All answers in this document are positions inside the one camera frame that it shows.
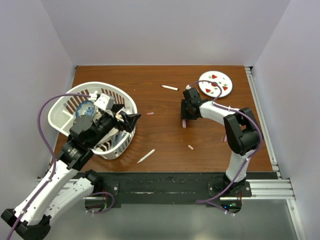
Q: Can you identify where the beige grey ceramic plate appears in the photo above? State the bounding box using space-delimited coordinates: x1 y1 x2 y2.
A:
93 114 123 149

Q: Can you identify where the purple camera cable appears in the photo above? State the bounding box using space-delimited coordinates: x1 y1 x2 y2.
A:
188 80 265 210
6 93 92 240

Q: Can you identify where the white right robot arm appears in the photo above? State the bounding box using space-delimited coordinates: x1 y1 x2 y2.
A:
180 86 263 197

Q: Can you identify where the white thin pen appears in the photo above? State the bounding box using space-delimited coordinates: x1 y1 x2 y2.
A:
137 149 155 164

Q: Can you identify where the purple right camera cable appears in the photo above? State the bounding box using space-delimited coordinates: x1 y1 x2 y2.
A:
188 80 265 210

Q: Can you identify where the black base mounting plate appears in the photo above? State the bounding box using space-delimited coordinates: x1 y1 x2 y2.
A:
67 171 280 210

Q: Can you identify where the white plastic basket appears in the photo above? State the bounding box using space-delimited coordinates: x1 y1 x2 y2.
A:
47 81 138 160

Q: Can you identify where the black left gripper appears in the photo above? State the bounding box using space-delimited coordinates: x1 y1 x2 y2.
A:
87 103 140 148

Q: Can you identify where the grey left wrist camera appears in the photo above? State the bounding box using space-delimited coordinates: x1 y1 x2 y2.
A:
94 93 115 111

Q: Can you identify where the white marker with black end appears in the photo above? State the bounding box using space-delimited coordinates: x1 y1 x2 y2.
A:
161 85 179 91

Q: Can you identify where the blue patterned dish in basket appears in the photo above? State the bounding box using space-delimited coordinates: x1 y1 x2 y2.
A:
112 132 127 146

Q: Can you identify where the pink highlighter pen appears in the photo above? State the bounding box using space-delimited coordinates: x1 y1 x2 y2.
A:
182 119 187 129

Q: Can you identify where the aluminium frame rail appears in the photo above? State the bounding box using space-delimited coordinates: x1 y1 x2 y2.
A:
244 66 307 240

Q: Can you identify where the white watermelon pattern plate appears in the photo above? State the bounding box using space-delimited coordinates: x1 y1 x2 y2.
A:
198 70 233 98

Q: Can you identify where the blue white porcelain bowl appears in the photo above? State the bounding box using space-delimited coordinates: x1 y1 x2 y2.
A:
75 100 97 118

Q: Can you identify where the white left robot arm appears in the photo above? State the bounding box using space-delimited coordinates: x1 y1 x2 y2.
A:
1 104 141 240

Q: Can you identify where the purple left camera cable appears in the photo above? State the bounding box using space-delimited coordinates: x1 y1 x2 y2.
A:
6 93 92 240

